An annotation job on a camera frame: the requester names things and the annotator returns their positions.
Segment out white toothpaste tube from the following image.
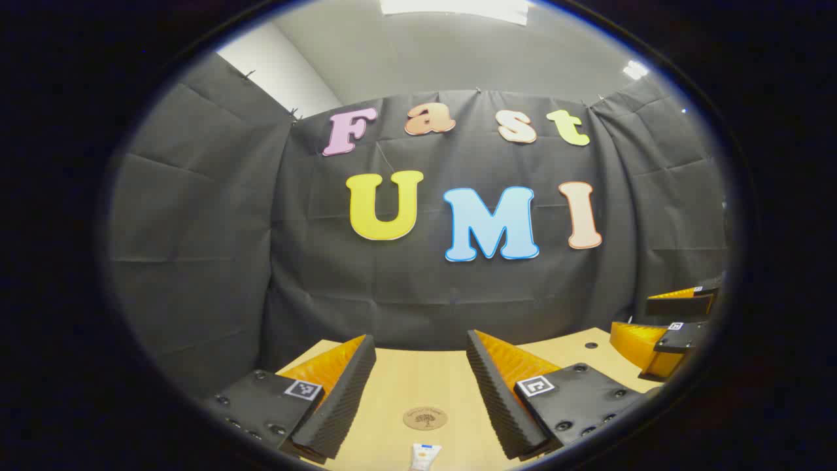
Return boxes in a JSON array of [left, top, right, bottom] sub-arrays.
[[409, 444, 443, 471]]

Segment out black backdrop cloth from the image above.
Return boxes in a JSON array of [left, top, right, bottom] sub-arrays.
[[108, 52, 730, 400]]

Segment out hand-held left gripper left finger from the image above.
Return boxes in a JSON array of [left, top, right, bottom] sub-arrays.
[[204, 335, 378, 466]]

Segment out large ceiling light panel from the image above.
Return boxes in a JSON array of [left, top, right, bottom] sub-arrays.
[[379, 0, 532, 27]]

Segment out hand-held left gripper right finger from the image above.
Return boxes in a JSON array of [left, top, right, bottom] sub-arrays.
[[466, 329, 647, 462]]

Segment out round cork coaster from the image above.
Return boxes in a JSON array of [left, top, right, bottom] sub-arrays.
[[402, 406, 449, 431]]

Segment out light wooden desktop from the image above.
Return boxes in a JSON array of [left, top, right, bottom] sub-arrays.
[[276, 327, 664, 471]]

